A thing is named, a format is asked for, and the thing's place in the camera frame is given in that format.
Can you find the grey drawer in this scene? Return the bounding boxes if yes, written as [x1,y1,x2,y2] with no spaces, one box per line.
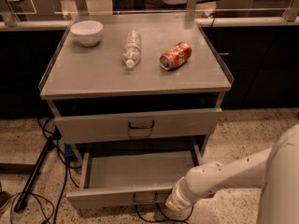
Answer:
[55,108,221,144]
[66,136,201,209]

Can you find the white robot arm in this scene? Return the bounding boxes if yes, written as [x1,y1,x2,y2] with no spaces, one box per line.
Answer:
[165,125,299,224]

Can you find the grey top drawer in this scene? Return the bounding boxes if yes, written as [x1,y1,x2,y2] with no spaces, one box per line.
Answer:
[55,108,221,144]

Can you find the grey drawer cabinet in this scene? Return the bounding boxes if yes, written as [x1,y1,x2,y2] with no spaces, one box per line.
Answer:
[37,13,235,165]

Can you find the blue box behind cabinet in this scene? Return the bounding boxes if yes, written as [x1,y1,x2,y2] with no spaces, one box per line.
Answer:
[64,144,75,158]

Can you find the orange soda can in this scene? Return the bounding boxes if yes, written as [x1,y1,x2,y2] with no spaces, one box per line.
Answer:
[160,42,192,71]

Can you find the black pole on floor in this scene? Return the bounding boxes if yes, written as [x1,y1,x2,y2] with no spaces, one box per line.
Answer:
[14,130,61,213]

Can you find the clear plastic water bottle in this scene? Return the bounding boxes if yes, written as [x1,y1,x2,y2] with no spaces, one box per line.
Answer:
[122,30,141,69]

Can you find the white ceramic bowl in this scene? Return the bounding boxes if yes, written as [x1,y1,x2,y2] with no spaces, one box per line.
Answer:
[70,21,104,47]

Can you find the clear acrylic barrier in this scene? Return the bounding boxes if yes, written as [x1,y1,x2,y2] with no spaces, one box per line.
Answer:
[1,0,299,27]

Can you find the black cable under cabinet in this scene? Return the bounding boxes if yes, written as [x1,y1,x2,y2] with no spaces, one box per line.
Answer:
[134,203,194,224]

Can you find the black floor cables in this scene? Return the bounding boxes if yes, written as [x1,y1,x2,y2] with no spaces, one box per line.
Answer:
[8,117,82,224]

